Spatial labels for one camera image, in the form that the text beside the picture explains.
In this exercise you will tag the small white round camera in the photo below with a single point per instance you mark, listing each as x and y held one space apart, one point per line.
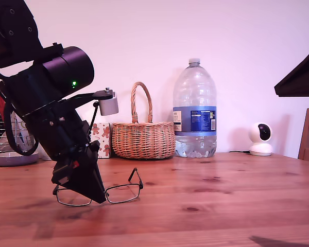
260 149

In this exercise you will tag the grey round dish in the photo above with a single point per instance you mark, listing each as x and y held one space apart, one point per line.
5 159

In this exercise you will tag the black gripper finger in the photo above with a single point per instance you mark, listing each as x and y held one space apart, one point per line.
304 82

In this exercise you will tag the gingerbread print box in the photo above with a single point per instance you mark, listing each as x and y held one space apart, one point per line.
104 133

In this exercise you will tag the black thin-framed glasses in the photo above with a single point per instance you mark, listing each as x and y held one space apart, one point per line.
140 186

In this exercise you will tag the large clear water bottle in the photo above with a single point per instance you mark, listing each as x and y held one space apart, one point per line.
195 90

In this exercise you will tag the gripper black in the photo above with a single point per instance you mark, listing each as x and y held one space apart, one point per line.
59 128

